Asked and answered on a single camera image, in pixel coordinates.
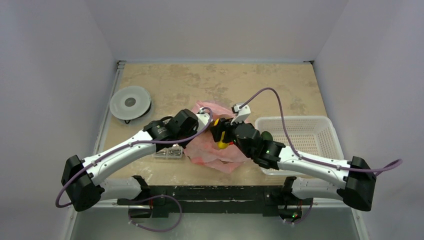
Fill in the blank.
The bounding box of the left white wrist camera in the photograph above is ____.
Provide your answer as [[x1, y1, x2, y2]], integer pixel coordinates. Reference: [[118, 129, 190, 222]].
[[196, 112, 211, 133]]

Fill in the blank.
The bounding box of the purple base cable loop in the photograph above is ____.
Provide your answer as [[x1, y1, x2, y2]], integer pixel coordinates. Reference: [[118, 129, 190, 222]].
[[127, 194, 183, 233]]

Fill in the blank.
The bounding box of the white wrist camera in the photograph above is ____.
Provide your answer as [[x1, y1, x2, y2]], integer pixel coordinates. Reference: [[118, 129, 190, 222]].
[[230, 102, 251, 125], [196, 112, 211, 133]]

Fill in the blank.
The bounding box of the white round disc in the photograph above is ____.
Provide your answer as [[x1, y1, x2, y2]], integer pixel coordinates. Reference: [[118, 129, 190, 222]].
[[109, 85, 152, 121]]

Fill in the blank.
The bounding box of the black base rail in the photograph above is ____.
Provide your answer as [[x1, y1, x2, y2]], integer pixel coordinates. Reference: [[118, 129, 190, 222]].
[[117, 185, 313, 219]]

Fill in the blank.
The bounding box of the yellow fake fruit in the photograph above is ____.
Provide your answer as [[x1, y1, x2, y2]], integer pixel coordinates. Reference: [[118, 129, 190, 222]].
[[213, 119, 230, 151]]

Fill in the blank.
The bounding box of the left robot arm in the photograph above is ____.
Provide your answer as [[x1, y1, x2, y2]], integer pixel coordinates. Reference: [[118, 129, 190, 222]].
[[55, 107, 213, 212]]

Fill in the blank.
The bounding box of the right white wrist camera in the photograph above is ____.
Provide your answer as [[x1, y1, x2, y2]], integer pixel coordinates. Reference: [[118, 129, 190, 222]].
[[230, 102, 251, 125]]

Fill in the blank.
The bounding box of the white perforated plastic basket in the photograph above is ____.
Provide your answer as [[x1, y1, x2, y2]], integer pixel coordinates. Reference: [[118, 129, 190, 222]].
[[255, 115, 345, 160]]

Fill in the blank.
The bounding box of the green fake fruit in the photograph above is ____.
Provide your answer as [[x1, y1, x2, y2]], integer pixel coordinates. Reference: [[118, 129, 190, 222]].
[[261, 131, 274, 141]]

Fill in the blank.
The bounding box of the pink plastic bag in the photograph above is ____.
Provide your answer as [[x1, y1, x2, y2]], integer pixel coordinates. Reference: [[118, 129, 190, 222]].
[[184, 100, 250, 174]]

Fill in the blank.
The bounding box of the clear screw organizer box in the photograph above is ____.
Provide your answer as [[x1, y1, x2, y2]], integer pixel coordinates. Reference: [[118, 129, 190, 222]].
[[152, 146, 184, 159]]

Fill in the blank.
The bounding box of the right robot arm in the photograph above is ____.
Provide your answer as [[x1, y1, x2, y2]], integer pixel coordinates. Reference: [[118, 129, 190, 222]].
[[210, 118, 377, 212]]

